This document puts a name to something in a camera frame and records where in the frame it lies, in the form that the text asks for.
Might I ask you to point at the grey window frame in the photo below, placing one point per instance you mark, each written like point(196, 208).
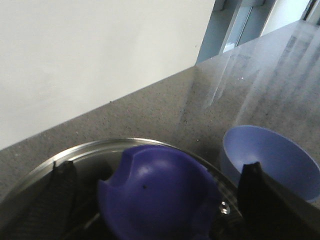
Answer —
point(235, 22)

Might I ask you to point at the light blue bowl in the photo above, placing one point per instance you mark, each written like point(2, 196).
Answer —
point(281, 158)

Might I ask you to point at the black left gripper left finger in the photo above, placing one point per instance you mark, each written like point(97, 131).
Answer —
point(46, 217)

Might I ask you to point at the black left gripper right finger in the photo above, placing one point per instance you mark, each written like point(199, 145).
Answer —
point(271, 211)

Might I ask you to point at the glass pot lid blue knob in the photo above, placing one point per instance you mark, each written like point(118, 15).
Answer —
point(135, 189)

